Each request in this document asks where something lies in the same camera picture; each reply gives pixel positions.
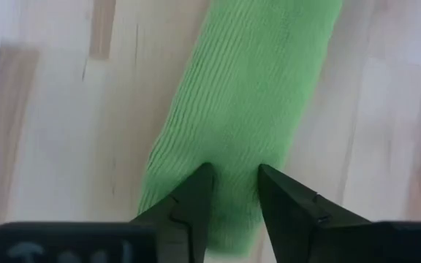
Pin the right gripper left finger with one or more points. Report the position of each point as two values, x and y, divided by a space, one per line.
185 219

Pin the green microfiber towel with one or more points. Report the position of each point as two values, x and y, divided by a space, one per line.
239 109

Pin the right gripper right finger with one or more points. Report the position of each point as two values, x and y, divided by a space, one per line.
298 226

